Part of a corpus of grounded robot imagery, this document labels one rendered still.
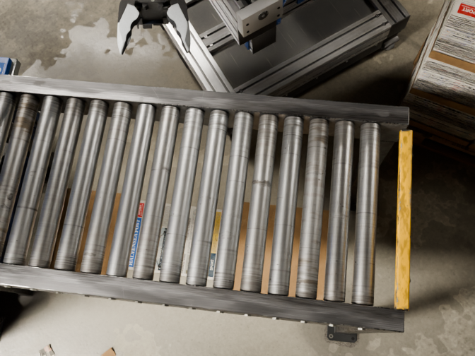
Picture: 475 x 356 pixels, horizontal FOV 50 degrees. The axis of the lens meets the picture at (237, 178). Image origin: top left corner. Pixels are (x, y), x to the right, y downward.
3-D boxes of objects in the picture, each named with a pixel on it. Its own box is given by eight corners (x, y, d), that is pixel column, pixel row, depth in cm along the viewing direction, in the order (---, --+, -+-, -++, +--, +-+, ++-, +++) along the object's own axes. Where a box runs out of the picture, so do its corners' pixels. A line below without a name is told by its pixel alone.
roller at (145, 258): (182, 110, 138) (179, 102, 133) (154, 286, 124) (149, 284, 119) (164, 109, 138) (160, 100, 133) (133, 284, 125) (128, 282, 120)
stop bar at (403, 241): (412, 132, 127) (414, 129, 125) (408, 311, 114) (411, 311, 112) (399, 131, 127) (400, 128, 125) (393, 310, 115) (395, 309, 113)
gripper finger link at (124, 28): (126, 68, 92) (148, 27, 95) (121, 50, 87) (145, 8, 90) (109, 61, 93) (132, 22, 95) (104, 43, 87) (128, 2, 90)
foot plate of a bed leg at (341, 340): (361, 309, 192) (362, 309, 191) (359, 348, 188) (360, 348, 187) (325, 304, 193) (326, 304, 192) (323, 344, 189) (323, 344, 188)
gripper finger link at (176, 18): (201, 59, 94) (177, 21, 96) (202, 41, 89) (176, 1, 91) (186, 66, 94) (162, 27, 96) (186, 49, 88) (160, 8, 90)
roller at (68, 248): (112, 104, 140) (107, 96, 135) (76, 277, 126) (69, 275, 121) (95, 102, 140) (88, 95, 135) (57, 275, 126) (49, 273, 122)
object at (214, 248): (225, 209, 206) (225, 208, 205) (215, 280, 198) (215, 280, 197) (136, 200, 210) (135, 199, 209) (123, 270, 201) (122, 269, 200)
